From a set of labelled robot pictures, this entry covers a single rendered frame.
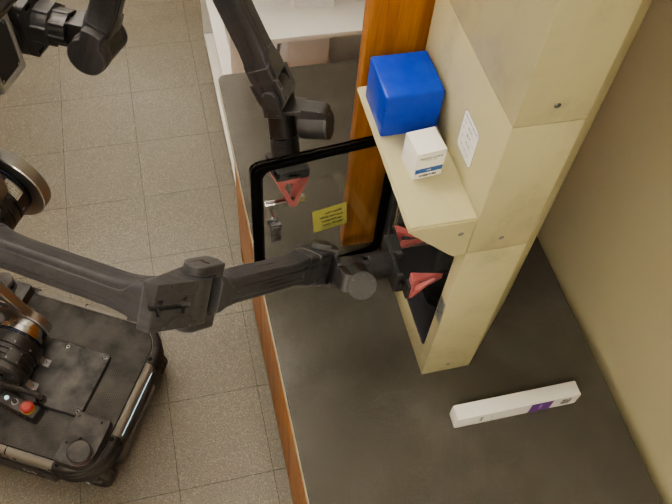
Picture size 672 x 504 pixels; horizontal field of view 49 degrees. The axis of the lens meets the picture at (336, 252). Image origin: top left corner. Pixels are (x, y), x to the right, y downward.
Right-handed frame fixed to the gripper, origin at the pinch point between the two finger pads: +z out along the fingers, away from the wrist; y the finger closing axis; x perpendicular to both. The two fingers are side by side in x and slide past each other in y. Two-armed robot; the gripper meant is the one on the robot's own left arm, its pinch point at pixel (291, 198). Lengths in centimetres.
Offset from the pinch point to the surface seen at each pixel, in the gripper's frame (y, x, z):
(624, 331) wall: -34, -62, 31
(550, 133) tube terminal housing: -53, -24, -31
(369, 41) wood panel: -13.0, -13.9, -34.4
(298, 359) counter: -11.2, 5.1, 33.4
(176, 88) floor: 200, -1, 42
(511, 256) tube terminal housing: -40.9, -27.8, -2.0
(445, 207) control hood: -42.0, -14.4, -15.6
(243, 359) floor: 72, 6, 99
